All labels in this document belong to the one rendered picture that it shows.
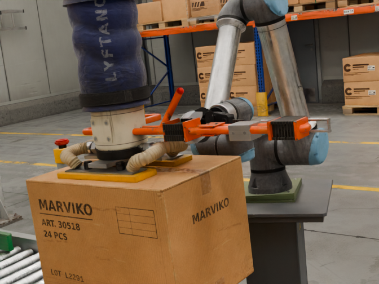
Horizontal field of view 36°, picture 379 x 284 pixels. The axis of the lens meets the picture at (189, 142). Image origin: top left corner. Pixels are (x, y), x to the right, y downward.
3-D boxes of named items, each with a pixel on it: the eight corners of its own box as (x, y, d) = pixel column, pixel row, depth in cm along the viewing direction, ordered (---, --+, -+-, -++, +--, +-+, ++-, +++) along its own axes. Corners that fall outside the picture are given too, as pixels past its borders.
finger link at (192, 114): (168, 119, 174) (186, 121, 181) (184, 119, 170) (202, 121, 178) (169, 109, 174) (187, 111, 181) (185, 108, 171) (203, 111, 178)
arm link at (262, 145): (260, 163, 261) (256, 124, 259) (295, 162, 251) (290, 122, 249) (243, 170, 249) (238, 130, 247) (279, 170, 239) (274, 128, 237)
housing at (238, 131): (228, 141, 160) (227, 125, 160) (241, 136, 166) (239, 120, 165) (250, 141, 156) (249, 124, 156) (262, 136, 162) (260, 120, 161)
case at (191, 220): (45, 292, 200) (25, 180, 194) (124, 250, 231) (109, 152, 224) (181, 326, 164) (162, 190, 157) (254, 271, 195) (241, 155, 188)
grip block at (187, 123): (162, 142, 172) (159, 123, 171) (181, 136, 180) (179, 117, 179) (185, 142, 167) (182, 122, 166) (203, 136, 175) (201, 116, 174)
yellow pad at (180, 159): (97, 164, 204) (96, 151, 203) (117, 158, 212) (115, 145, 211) (175, 167, 184) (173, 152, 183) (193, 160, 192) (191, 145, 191)
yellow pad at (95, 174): (57, 178, 189) (54, 164, 188) (79, 171, 197) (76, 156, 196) (136, 183, 169) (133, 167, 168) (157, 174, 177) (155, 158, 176)
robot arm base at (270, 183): (249, 186, 263) (246, 164, 261) (291, 182, 260) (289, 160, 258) (247, 196, 244) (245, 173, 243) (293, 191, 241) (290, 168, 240)
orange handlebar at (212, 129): (57, 138, 201) (56, 128, 201) (116, 122, 225) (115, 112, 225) (305, 137, 147) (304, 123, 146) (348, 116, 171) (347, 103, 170)
